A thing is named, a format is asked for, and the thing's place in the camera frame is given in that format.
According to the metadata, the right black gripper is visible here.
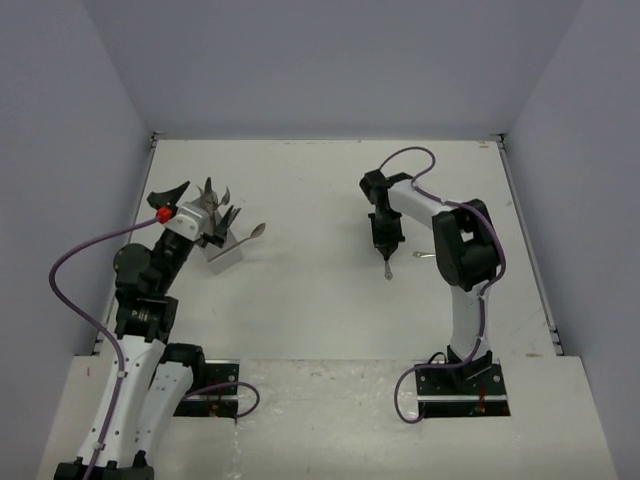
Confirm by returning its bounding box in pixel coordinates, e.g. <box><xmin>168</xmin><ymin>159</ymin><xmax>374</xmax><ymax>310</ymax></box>
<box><xmin>370</xmin><ymin>209</ymin><xmax>406</xmax><ymax>260</ymax></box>

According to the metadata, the steel knife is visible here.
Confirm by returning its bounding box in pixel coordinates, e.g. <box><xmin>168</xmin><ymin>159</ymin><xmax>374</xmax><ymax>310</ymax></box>
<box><xmin>200</xmin><ymin>177</ymin><xmax>216</xmax><ymax>211</ymax></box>
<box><xmin>204</xmin><ymin>193</ymin><xmax>219</xmax><ymax>229</ymax></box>

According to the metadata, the crosswise steel spoon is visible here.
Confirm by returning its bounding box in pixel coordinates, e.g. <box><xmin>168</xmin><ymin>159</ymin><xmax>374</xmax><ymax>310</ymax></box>
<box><xmin>413</xmin><ymin>251</ymin><xmax>436</xmax><ymax>259</ymax></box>

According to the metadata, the small ornate steel spoon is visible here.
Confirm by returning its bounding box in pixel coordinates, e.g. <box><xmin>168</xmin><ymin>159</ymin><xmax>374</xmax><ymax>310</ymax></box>
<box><xmin>384</xmin><ymin>257</ymin><xmax>393</xmax><ymax>281</ymax></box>

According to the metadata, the large steel spoon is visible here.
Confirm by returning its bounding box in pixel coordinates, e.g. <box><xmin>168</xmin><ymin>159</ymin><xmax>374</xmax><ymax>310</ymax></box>
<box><xmin>209</xmin><ymin>222</ymin><xmax>267</xmax><ymax>262</ymax></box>

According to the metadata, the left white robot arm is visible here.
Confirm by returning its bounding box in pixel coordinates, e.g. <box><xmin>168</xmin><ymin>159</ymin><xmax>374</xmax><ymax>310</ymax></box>
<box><xmin>54</xmin><ymin>183</ymin><xmax>240</xmax><ymax>479</ymax></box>

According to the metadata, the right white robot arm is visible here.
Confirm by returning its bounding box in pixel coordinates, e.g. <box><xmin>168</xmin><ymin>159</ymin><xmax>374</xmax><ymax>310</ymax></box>
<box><xmin>359</xmin><ymin>169</ymin><xmax>505</xmax><ymax>393</ymax></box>

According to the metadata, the clear plastic utensil container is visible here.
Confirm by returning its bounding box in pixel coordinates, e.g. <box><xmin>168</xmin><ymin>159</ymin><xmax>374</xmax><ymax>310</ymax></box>
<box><xmin>200</xmin><ymin>242</ymin><xmax>243</xmax><ymax>275</ymax></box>

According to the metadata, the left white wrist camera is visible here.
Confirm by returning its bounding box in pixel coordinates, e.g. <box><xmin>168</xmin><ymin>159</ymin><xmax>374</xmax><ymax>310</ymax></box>
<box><xmin>156</xmin><ymin>203</ymin><xmax>210</xmax><ymax>242</ymax></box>

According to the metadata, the left corner metal bracket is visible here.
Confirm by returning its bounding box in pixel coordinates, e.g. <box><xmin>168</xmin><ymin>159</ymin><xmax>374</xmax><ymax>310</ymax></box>
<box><xmin>150</xmin><ymin>131</ymin><xmax>166</xmax><ymax>150</ymax></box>

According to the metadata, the corner metal bracket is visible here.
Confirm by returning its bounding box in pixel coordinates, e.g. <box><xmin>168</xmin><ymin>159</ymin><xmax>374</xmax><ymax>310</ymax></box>
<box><xmin>150</xmin><ymin>131</ymin><xmax>166</xmax><ymax>150</ymax></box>
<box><xmin>490</xmin><ymin>133</ymin><xmax>506</xmax><ymax>150</ymax></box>

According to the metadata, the right corner metal bracket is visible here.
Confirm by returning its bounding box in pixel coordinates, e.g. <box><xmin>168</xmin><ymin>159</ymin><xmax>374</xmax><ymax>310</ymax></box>
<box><xmin>490</xmin><ymin>133</ymin><xmax>506</xmax><ymax>150</ymax></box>

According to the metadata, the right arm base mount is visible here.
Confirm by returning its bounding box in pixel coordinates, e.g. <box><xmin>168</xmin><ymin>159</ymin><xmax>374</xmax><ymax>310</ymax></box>
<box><xmin>393</xmin><ymin>352</ymin><xmax>511</xmax><ymax>425</ymax></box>

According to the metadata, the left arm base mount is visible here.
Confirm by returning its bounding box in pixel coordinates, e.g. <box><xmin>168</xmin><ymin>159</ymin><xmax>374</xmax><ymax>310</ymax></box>
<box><xmin>174</xmin><ymin>359</ymin><xmax>261</xmax><ymax>421</ymax></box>

